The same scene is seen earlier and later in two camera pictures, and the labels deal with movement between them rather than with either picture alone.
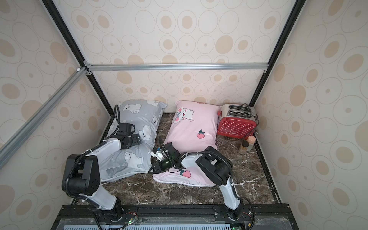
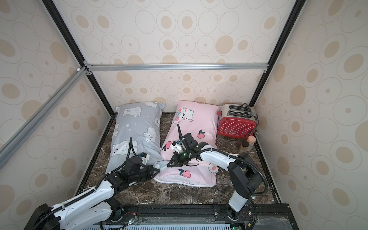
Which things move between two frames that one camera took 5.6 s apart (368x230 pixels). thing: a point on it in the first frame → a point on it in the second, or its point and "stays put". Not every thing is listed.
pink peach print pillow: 192,129 stays put
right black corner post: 298,7 stays put
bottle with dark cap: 244,147 stays put
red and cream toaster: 237,120 stays put
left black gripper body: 134,140 → 143,174
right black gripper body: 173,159 → 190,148
